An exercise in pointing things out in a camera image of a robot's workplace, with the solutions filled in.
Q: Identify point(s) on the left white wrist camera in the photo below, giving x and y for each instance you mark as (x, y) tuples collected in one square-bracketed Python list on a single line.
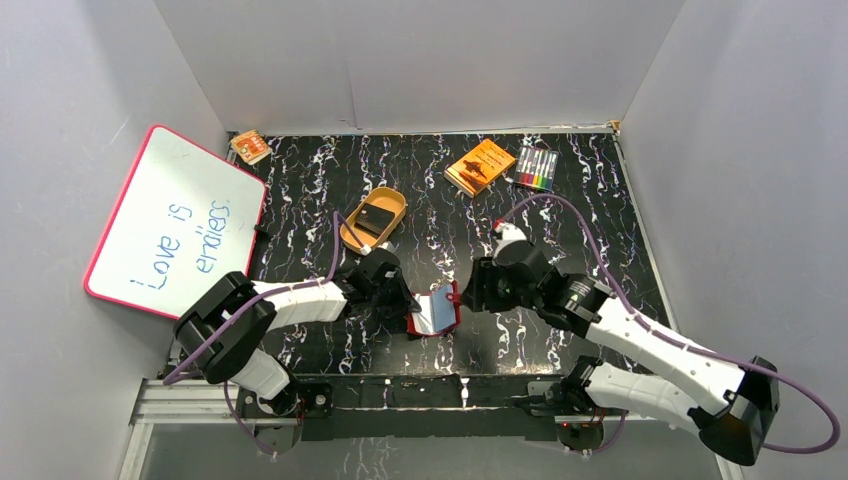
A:
[(384, 250)]

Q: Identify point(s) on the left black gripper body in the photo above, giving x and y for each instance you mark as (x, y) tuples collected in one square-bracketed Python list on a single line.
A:
[(395, 299)]

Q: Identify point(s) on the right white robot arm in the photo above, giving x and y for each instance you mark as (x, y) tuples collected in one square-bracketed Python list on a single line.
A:
[(730, 407)]

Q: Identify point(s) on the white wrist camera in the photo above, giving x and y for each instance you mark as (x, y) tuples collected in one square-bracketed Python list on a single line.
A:
[(504, 234), (384, 250)]

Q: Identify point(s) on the orange book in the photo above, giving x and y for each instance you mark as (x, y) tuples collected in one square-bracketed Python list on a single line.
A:
[(479, 168)]

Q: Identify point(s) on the pink framed whiteboard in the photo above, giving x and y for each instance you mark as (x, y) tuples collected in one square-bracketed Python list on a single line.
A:
[(184, 218)]

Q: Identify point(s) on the pack of coloured markers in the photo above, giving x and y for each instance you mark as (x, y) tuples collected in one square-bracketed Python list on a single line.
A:
[(535, 169)]

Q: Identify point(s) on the stack of black credit cards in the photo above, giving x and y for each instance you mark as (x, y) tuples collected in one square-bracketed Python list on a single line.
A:
[(373, 219)]

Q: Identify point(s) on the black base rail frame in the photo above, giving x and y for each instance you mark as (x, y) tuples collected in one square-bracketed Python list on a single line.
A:
[(333, 407)]

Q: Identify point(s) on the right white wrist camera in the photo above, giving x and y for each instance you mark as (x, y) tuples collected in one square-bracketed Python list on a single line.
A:
[(504, 234)]

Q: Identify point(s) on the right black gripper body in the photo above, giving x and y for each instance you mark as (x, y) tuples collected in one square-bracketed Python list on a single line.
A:
[(503, 297)]

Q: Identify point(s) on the small orange card box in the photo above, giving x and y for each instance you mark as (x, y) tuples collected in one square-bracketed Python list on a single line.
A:
[(250, 147)]

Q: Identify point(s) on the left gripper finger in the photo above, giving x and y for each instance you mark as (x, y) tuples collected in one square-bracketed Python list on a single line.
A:
[(384, 311), (404, 300)]

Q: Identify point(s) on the red card holder wallet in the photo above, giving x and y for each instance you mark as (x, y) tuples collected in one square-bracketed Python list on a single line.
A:
[(439, 312)]

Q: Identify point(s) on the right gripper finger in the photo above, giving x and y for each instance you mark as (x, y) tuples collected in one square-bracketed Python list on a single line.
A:
[(484, 272), (476, 294)]

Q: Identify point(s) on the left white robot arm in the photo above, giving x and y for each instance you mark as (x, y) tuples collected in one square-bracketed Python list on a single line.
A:
[(221, 332)]

